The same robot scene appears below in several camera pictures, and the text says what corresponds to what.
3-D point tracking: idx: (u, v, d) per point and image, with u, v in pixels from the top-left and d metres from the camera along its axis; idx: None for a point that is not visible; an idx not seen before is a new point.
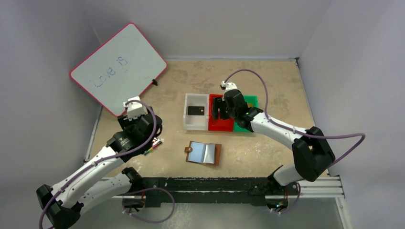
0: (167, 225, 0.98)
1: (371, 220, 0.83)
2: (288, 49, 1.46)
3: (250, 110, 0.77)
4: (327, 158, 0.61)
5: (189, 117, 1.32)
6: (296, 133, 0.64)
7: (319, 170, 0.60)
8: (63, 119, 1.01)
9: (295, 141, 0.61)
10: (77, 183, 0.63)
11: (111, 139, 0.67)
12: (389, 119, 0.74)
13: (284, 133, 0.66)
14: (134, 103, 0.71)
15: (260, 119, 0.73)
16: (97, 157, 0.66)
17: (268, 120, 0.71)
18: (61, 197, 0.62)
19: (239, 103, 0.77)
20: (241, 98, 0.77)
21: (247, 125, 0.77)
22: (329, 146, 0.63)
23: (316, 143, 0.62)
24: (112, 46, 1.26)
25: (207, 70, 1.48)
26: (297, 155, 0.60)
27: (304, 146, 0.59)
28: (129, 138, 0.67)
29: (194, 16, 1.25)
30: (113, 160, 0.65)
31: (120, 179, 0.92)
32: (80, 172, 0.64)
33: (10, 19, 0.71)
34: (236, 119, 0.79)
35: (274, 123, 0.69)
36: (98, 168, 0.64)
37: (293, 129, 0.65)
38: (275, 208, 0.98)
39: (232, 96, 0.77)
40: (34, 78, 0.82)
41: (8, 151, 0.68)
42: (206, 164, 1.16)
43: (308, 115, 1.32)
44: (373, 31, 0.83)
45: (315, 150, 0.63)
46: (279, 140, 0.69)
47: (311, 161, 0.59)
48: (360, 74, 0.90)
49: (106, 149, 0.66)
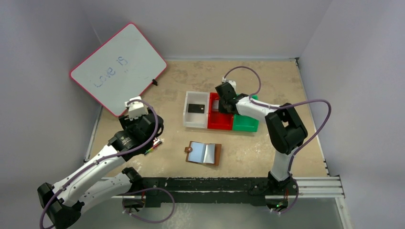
0: (167, 224, 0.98)
1: (371, 220, 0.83)
2: (288, 49, 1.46)
3: (237, 96, 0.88)
4: (299, 131, 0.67)
5: (189, 114, 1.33)
6: (271, 109, 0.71)
7: (290, 141, 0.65)
8: (63, 119, 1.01)
9: (268, 115, 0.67)
10: (78, 182, 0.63)
11: (112, 138, 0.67)
12: (390, 119, 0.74)
13: (261, 109, 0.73)
14: (135, 103, 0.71)
15: (243, 101, 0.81)
16: (98, 156, 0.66)
17: (250, 102, 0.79)
18: (63, 195, 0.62)
19: (227, 90, 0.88)
20: (229, 86, 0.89)
21: (234, 109, 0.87)
22: (301, 121, 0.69)
23: (289, 117, 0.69)
24: (112, 46, 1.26)
25: (207, 70, 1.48)
26: (269, 126, 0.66)
27: (275, 118, 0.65)
28: (130, 137, 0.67)
29: (193, 17, 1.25)
30: (115, 159, 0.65)
31: (120, 179, 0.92)
32: (81, 171, 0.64)
33: (10, 20, 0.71)
34: (225, 105, 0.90)
35: (254, 103, 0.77)
36: (99, 167, 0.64)
37: (269, 105, 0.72)
38: (275, 208, 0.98)
39: (221, 85, 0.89)
40: (35, 78, 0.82)
41: (8, 152, 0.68)
42: (206, 164, 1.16)
43: (308, 115, 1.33)
44: (373, 32, 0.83)
45: (288, 124, 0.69)
46: (259, 117, 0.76)
47: (282, 132, 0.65)
48: (360, 74, 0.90)
49: (107, 148, 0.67)
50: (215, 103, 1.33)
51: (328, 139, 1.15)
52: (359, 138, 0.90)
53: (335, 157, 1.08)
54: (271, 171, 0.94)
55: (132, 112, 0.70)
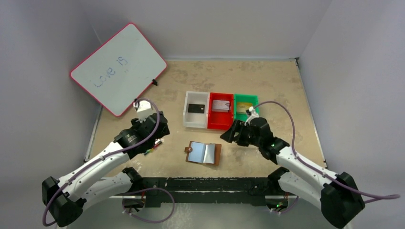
0: (166, 224, 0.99)
1: (371, 220, 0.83)
2: (288, 49, 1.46)
3: (276, 141, 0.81)
4: (357, 206, 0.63)
5: (189, 114, 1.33)
6: (325, 177, 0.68)
7: (346, 218, 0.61)
8: (63, 119, 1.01)
9: (325, 187, 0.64)
10: (83, 176, 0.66)
11: (117, 136, 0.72)
12: (390, 119, 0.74)
13: (313, 175, 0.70)
14: (142, 104, 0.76)
15: (286, 155, 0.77)
16: (103, 152, 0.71)
17: (295, 157, 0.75)
18: (69, 189, 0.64)
19: (265, 133, 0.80)
20: (268, 128, 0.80)
21: (271, 157, 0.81)
22: (358, 195, 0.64)
23: (346, 191, 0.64)
24: (112, 46, 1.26)
25: (207, 70, 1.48)
26: (326, 201, 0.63)
27: (335, 194, 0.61)
28: (135, 135, 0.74)
29: (193, 16, 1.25)
30: (121, 155, 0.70)
31: (121, 178, 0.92)
32: (87, 165, 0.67)
33: (11, 19, 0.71)
34: (261, 150, 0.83)
35: (300, 161, 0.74)
36: (105, 162, 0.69)
37: (322, 172, 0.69)
38: (275, 208, 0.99)
39: (259, 126, 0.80)
40: (35, 77, 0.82)
41: (8, 151, 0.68)
42: (206, 164, 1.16)
43: (308, 115, 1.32)
44: (373, 31, 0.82)
45: (344, 195, 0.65)
46: (305, 177, 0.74)
47: (341, 209, 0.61)
48: (360, 73, 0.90)
49: (112, 144, 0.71)
50: (215, 103, 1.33)
51: (328, 139, 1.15)
52: (359, 137, 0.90)
53: (335, 157, 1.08)
54: (281, 178, 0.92)
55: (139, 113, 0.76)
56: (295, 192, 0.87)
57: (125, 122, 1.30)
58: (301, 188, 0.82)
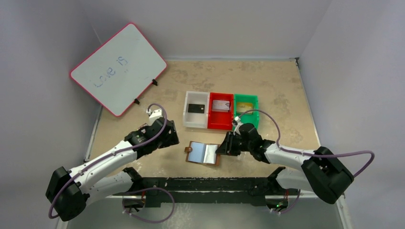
0: (167, 225, 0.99)
1: (371, 220, 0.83)
2: (288, 49, 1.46)
3: (264, 143, 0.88)
4: (343, 176, 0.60)
5: (189, 114, 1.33)
6: (304, 155, 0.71)
7: (335, 190, 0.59)
8: (63, 119, 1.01)
9: (305, 163, 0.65)
10: (95, 169, 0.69)
11: (128, 135, 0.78)
12: (390, 119, 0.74)
13: (294, 157, 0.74)
14: (156, 111, 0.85)
15: (272, 149, 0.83)
16: (114, 148, 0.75)
17: (279, 149, 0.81)
18: (81, 179, 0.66)
19: (254, 137, 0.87)
20: (256, 131, 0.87)
21: (263, 158, 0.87)
22: (343, 165, 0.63)
23: (328, 162, 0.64)
24: (112, 46, 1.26)
25: (207, 70, 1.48)
26: (309, 176, 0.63)
27: (314, 166, 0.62)
28: (144, 136, 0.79)
29: (194, 16, 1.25)
30: (131, 152, 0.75)
31: (122, 176, 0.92)
32: (100, 158, 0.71)
33: (11, 19, 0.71)
34: (252, 152, 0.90)
35: (284, 150, 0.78)
36: (116, 158, 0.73)
37: (302, 152, 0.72)
38: (275, 208, 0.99)
39: (247, 130, 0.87)
40: (35, 77, 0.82)
41: (8, 152, 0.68)
42: (206, 165, 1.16)
43: (308, 115, 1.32)
44: (373, 31, 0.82)
45: (329, 170, 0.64)
46: (292, 163, 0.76)
47: (325, 181, 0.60)
48: (360, 73, 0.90)
49: (123, 142, 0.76)
50: (215, 103, 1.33)
51: (328, 139, 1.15)
52: (359, 137, 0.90)
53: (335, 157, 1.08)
54: (278, 175, 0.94)
55: (152, 119, 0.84)
56: (293, 185, 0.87)
57: (125, 122, 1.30)
58: (295, 177, 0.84)
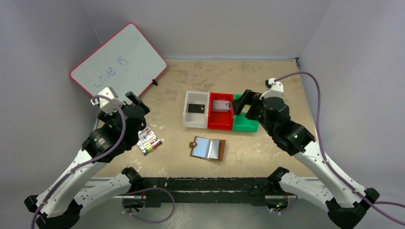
0: (167, 224, 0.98)
1: (372, 220, 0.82)
2: (288, 49, 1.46)
3: (293, 129, 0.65)
4: None
5: (189, 114, 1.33)
6: (356, 193, 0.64)
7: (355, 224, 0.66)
8: (63, 118, 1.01)
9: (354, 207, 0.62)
10: (57, 194, 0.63)
11: (85, 142, 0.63)
12: (389, 119, 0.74)
13: (343, 189, 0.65)
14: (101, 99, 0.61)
15: (314, 156, 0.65)
16: (74, 163, 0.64)
17: (323, 161, 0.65)
18: (46, 209, 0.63)
19: (284, 119, 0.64)
20: (287, 111, 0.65)
21: (290, 148, 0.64)
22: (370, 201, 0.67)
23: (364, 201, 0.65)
24: (112, 46, 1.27)
25: (207, 70, 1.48)
26: (348, 216, 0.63)
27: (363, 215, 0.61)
28: (105, 137, 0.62)
29: (193, 16, 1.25)
30: (90, 165, 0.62)
31: (120, 180, 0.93)
32: (58, 182, 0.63)
33: (11, 19, 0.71)
34: (276, 140, 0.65)
35: (330, 168, 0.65)
36: (76, 175, 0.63)
37: (355, 190, 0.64)
38: (275, 208, 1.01)
39: (279, 111, 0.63)
40: (35, 77, 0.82)
41: (9, 151, 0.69)
42: (210, 160, 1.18)
43: (308, 115, 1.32)
44: (375, 31, 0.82)
45: None
46: (327, 182, 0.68)
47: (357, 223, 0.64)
48: (360, 73, 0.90)
49: (81, 153, 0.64)
50: (215, 103, 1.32)
51: (328, 139, 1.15)
52: (359, 137, 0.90)
53: (335, 157, 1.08)
54: (281, 179, 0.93)
55: (103, 108, 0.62)
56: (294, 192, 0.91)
57: None
58: (300, 187, 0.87)
